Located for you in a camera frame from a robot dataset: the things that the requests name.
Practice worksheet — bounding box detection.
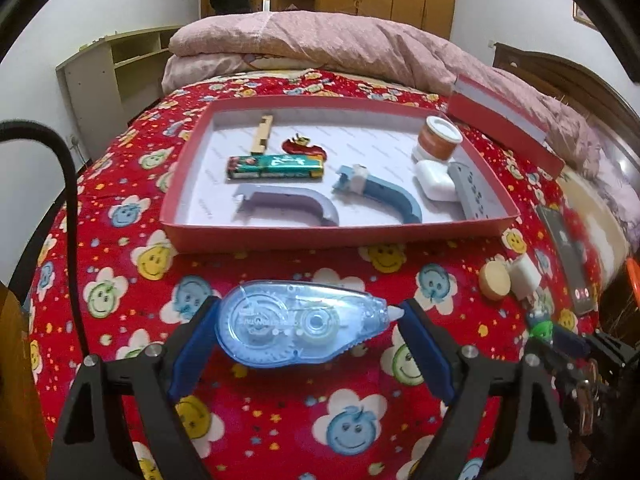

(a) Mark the beige bed sheet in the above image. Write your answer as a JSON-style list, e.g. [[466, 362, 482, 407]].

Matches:
[[560, 170, 632, 291]]

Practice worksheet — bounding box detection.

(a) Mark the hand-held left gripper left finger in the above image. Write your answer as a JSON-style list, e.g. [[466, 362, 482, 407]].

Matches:
[[47, 296, 223, 480]]

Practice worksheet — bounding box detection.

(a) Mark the red cardboard box tray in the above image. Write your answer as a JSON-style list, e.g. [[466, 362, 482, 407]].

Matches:
[[161, 94, 520, 255]]

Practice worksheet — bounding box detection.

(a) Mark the framed wall picture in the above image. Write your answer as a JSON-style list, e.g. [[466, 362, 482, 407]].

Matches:
[[572, 2, 598, 30]]

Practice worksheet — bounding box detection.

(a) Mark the dark wooden headboard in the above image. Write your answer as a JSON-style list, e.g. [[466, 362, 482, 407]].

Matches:
[[492, 42, 640, 171]]

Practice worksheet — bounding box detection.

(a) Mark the white charger plug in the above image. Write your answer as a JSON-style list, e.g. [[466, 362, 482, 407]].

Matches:
[[509, 254, 543, 306]]

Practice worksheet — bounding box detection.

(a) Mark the orange stool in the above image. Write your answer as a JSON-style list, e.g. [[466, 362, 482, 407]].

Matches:
[[625, 255, 640, 306]]

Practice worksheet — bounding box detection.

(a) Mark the brown wooden furniture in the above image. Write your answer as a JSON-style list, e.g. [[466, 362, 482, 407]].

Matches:
[[0, 280, 53, 480]]

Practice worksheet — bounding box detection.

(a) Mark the red cardboard box lid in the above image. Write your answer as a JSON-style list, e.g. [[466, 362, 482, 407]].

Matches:
[[445, 72, 566, 178]]

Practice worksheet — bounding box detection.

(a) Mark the pink quilt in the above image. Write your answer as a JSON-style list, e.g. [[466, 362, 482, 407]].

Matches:
[[161, 10, 593, 181]]

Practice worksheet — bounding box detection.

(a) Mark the red brooch ornament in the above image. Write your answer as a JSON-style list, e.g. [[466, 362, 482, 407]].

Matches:
[[282, 133, 328, 161]]

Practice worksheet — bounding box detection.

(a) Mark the green gum packet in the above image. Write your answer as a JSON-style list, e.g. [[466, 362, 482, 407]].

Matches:
[[226, 154, 325, 180]]

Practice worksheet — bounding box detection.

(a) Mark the round wooden disc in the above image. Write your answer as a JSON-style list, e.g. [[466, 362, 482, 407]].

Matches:
[[478, 259, 512, 301]]

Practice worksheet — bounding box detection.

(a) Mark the lilac curved plastic handle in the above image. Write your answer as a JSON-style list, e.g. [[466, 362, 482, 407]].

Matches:
[[231, 182, 341, 227]]

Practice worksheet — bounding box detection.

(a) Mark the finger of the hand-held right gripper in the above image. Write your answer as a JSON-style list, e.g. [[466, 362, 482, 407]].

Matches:
[[547, 327, 640, 373]]

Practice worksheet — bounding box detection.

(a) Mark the black cable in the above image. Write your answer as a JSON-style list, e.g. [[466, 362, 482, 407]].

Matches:
[[0, 119, 92, 361]]

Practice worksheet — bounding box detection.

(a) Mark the grey perforated plastic piece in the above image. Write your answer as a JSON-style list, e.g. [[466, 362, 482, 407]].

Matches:
[[446, 160, 493, 221]]

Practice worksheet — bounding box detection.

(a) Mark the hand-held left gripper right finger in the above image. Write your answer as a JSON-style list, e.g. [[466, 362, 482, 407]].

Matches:
[[400, 299, 576, 480]]

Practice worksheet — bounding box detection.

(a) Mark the black smartphone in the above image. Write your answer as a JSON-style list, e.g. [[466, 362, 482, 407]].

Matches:
[[537, 204, 598, 316]]

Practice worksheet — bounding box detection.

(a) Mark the blue-grey curved plastic handle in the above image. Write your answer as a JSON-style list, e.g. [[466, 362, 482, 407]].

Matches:
[[331, 162, 423, 225]]

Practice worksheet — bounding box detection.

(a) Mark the wooden stick piece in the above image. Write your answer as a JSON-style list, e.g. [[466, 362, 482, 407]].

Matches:
[[250, 115, 275, 155]]

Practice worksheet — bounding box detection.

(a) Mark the beige open bookshelf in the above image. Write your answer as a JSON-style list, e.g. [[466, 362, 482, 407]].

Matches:
[[55, 25, 191, 153]]

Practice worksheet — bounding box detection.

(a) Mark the red floral printed blanket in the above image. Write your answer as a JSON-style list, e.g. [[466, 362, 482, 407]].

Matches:
[[27, 67, 601, 480]]

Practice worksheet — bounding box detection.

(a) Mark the white earbuds case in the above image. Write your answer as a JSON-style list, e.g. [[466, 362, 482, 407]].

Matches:
[[414, 159, 461, 202]]

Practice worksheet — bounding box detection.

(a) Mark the small green toy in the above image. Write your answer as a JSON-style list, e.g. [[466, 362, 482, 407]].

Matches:
[[527, 310, 556, 343]]

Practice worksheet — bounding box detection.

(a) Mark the purple ruffled pillow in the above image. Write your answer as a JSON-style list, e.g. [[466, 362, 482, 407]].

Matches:
[[585, 115, 640, 241]]

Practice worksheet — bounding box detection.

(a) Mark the blue correction tape dispenser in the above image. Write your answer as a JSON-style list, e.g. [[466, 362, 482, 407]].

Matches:
[[215, 279, 405, 368]]

